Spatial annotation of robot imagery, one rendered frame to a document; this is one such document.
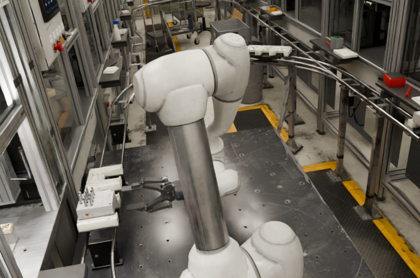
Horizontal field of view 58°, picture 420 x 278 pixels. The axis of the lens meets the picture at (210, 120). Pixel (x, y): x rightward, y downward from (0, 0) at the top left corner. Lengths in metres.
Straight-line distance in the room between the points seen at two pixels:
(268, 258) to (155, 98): 0.57
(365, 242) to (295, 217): 0.98
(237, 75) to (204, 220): 0.40
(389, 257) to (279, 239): 1.42
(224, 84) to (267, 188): 0.89
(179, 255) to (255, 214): 0.37
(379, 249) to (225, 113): 1.65
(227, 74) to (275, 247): 0.52
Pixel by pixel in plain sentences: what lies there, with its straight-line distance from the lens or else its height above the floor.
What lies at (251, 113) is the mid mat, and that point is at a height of 0.01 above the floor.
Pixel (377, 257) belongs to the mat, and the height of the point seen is 0.01.
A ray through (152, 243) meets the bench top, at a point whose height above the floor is 0.68.
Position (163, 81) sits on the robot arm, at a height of 1.46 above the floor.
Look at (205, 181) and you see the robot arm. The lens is 1.03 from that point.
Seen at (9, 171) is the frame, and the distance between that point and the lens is 1.61.
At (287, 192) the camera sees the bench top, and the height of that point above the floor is 0.68.
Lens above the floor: 1.78
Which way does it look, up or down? 27 degrees down
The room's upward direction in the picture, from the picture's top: 6 degrees counter-clockwise
